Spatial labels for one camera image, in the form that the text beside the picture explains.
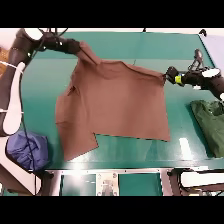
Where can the blue garment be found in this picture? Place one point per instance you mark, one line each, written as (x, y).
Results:
(28, 150)

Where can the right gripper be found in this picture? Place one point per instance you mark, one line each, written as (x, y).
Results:
(172, 74)

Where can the brown shirt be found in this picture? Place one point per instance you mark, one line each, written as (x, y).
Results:
(113, 103)

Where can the silver frame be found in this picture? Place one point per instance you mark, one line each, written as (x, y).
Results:
(110, 181)

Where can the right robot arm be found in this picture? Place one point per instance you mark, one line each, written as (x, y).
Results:
(210, 79)

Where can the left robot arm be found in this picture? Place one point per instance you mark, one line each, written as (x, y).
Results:
(15, 83)

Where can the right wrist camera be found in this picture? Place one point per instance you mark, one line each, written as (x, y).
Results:
(198, 60)

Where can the dark green garment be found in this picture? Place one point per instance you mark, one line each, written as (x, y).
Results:
(210, 125)

